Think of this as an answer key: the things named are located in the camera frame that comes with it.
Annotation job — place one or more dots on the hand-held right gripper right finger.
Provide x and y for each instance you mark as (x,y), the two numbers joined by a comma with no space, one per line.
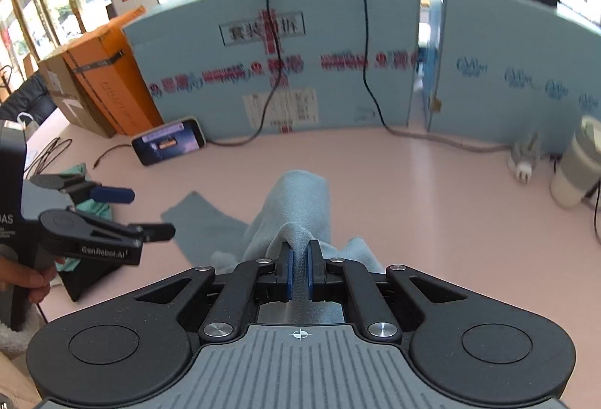
(313,270)

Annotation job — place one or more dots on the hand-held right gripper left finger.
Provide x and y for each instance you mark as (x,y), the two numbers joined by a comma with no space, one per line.
(286,270)

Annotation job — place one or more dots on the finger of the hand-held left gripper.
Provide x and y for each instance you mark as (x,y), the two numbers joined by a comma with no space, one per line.
(94,235)
(112,195)

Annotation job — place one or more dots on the teal green shirt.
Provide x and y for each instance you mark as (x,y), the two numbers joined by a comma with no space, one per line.
(77,169)

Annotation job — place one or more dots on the light blue shirt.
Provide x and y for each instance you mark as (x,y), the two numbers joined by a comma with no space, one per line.
(300,202)

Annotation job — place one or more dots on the person's left hand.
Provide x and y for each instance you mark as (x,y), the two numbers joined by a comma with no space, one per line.
(40,284)

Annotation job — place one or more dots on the black chair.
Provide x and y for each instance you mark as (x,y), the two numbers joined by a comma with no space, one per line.
(28,101)

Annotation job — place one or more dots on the smartphone in white case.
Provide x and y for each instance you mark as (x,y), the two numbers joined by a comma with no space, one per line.
(169,141)

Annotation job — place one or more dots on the brown cardboard box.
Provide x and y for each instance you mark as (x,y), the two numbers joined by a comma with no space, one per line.
(61,84)

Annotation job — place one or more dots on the orange cardboard box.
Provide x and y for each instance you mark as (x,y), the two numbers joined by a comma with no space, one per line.
(108,75)

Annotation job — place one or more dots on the blue box with red print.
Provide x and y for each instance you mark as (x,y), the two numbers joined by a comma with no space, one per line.
(211,61)

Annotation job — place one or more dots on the person's beige coat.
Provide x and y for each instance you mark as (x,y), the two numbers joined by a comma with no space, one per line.
(16,383)

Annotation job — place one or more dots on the white grey plug-in device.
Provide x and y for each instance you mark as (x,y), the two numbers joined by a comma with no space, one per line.
(523,160)

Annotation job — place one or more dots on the blue box with blue logos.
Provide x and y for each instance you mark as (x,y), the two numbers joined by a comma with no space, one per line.
(493,108)

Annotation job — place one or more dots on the white mug with grey sleeve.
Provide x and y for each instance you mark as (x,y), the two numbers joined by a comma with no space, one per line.
(575,169)

